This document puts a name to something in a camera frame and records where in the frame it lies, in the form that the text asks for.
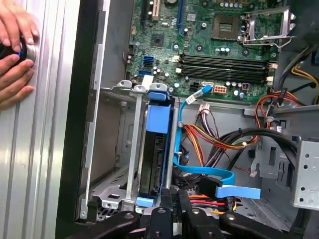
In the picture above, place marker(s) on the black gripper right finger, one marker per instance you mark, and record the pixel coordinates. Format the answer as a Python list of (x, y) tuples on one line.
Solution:
[(202, 224)]

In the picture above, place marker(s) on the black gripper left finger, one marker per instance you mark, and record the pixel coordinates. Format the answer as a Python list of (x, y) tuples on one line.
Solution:
[(159, 224)]

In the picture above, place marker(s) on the hard disk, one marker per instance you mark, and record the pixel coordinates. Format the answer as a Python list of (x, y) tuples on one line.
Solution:
[(158, 119)]

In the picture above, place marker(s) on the metal disk bay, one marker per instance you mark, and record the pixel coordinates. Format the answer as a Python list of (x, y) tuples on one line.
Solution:
[(134, 139)]

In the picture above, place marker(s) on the person's right hand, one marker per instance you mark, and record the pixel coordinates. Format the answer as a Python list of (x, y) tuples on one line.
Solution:
[(12, 82)]

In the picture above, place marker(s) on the person's left hand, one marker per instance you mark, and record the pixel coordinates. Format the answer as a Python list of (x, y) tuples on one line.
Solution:
[(12, 22)]

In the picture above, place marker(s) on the metal optical drive cage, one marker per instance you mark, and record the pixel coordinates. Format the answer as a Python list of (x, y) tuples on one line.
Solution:
[(307, 174)]

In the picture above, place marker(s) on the black open PC case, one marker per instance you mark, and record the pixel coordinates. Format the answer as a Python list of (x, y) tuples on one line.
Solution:
[(74, 99)]

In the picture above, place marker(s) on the green motherboard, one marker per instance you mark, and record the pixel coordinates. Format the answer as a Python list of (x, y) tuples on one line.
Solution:
[(169, 49)]

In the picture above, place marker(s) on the black square chipset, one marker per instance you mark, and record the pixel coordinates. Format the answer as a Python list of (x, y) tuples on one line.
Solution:
[(158, 41)]

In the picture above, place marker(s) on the metal locking lever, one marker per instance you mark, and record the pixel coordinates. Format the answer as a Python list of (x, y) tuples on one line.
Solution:
[(261, 44)]

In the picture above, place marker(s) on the CPU socket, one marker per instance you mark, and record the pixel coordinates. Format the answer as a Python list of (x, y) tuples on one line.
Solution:
[(225, 26)]

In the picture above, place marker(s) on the blue expansion slot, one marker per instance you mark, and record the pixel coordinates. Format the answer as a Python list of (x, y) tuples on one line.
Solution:
[(181, 17)]

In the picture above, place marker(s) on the black expansion slot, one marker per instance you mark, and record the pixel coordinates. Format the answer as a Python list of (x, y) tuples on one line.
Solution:
[(143, 12)]

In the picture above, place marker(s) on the white expansion slot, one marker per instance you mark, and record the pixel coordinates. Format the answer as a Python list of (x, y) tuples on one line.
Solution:
[(156, 10)]

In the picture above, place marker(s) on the metal socket cover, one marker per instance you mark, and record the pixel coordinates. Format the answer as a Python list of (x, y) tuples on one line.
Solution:
[(287, 23)]

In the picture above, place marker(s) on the silver coin battery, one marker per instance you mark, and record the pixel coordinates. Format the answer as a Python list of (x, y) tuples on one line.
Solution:
[(171, 1)]

